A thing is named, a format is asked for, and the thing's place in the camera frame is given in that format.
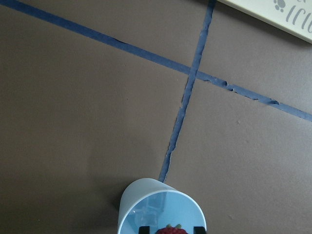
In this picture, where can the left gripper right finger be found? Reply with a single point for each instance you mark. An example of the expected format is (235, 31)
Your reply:
(199, 230)

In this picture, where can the light blue plastic cup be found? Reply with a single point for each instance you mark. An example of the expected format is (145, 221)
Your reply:
(148, 202)

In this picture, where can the red strawberry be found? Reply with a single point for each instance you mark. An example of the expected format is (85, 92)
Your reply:
(172, 230)

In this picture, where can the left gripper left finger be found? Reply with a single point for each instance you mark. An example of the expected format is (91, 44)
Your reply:
(144, 230)

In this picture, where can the cream bear serving tray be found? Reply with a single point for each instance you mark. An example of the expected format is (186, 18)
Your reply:
(291, 16)

